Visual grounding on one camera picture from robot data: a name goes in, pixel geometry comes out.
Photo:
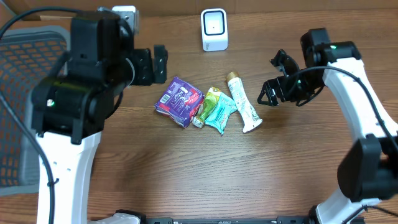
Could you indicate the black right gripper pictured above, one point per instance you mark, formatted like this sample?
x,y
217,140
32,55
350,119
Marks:
x,y
280,85

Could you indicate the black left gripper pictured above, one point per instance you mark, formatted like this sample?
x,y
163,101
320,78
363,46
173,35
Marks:
x,y
142,66

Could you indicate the white tube gold cap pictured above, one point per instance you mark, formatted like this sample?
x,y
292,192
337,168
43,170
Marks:
x,y
249,115

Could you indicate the purple pad package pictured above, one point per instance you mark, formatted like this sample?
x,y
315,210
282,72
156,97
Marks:
x,y
180,102

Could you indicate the teal snack packet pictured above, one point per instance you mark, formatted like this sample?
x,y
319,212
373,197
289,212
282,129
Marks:
x,y
219,117

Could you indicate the green yellow snack packet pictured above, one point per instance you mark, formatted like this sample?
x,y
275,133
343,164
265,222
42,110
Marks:
x,y
210,102

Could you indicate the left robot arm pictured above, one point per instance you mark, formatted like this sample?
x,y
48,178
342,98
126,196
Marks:
x,y
70,105

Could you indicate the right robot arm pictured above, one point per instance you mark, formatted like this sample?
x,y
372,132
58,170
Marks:
x,y
368,173

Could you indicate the white barcode scanner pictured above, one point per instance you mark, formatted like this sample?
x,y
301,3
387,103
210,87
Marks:
x,y
214,30

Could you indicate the grey plastic basket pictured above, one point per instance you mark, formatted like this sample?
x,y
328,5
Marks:
x,y
27,56

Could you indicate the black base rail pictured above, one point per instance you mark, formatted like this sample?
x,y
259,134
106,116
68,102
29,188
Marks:
x,y
123,217

